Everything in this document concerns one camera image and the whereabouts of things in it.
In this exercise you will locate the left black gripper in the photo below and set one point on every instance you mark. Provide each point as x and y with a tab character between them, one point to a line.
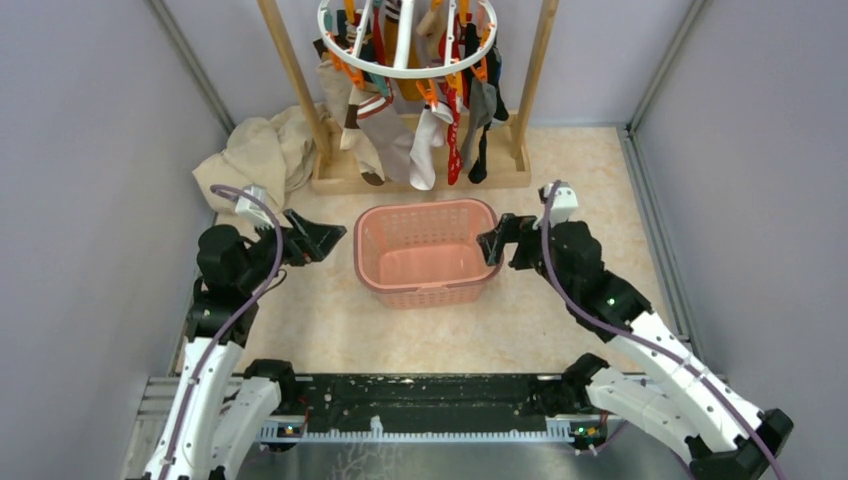
313	240

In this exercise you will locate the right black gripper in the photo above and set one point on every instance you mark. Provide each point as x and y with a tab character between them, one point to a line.
511	228

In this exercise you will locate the wooden hanger rack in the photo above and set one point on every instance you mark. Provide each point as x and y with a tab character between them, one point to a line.
411	95

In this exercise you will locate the red patterned sock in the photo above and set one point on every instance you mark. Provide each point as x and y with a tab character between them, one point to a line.
454	158

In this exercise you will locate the pink plastic laundry basket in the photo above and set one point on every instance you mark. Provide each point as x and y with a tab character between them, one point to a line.
424	255

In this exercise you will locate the white sock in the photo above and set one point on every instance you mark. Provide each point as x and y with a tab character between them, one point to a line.
430	133

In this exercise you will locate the grey sock with striped cuff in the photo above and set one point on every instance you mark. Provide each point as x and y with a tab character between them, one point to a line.
378	119

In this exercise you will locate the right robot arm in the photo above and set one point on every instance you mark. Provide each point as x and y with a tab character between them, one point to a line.
716	432

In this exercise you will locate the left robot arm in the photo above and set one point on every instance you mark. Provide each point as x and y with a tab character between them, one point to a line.
210	428

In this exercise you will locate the white round clip hanger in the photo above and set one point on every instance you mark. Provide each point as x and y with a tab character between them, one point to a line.
443	40

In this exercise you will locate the beige crumpled cloth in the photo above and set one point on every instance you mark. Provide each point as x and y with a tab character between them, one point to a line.
276	153

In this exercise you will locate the grey black sock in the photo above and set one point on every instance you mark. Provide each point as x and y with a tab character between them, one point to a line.
486	105

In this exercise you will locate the beige brown sock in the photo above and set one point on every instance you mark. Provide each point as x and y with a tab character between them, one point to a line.
343	100

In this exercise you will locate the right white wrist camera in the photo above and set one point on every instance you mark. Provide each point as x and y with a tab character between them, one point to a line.
565	202

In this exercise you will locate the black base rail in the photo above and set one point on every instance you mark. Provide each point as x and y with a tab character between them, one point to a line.
429	408

